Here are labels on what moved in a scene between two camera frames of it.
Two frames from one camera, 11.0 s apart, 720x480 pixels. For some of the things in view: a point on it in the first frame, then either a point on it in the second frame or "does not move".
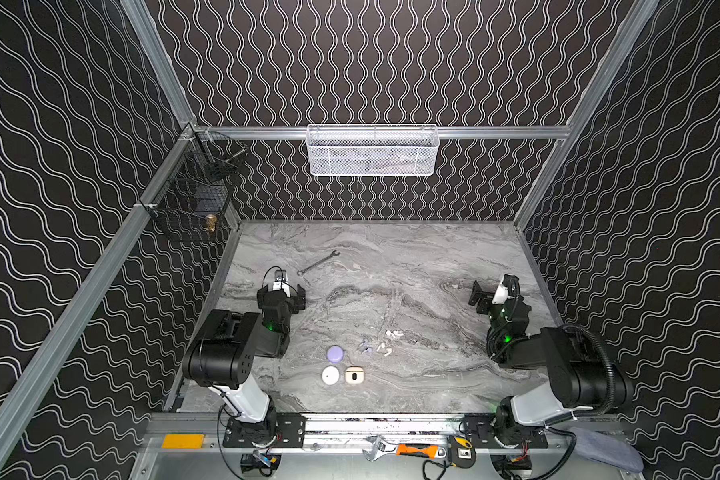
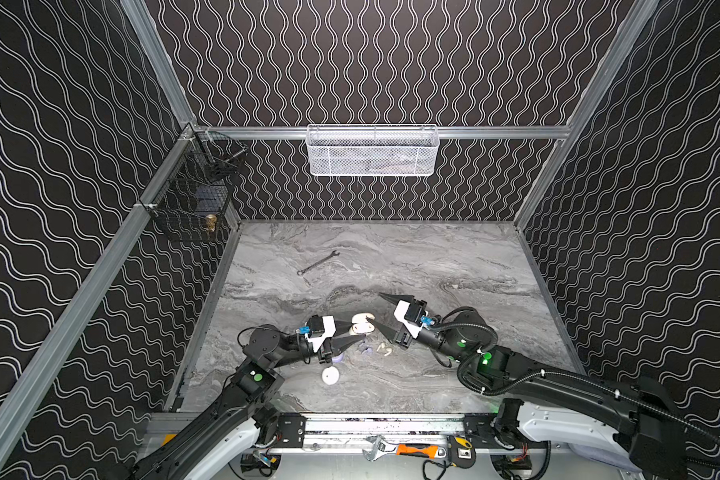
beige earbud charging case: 354,374 → 361,325
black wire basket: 192,199 does not move
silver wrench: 301,271 does not move
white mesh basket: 372,150 does not move
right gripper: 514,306 → 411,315
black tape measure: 461,453 does not move
